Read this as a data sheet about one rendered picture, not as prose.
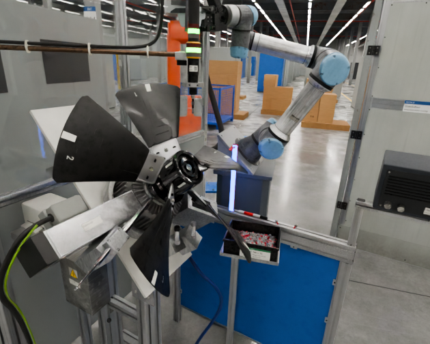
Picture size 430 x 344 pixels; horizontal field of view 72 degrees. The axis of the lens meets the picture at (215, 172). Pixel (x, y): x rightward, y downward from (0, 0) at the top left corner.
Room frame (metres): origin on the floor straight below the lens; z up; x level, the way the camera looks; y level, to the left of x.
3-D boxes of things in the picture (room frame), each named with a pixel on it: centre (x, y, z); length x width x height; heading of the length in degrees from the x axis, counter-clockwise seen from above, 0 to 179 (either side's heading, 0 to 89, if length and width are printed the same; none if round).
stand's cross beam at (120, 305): (0.95, 0.34, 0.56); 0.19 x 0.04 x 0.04; 62
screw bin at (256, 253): (1.06, -0.17, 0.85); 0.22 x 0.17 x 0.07; 76
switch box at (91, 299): (0.92, 0.48, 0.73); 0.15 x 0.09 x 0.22; 62
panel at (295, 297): (1.23, -0.18, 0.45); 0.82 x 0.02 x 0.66; 62
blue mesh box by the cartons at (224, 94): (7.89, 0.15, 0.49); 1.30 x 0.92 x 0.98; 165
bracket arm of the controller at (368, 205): (0.98, -0.65, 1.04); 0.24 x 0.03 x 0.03; 62
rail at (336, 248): (1.23, -0.18, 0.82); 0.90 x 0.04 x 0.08; 62
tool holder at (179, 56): (0.96, 0.09, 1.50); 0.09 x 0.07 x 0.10; 97
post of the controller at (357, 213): (1.03, -0.56, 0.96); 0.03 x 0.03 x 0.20; 62
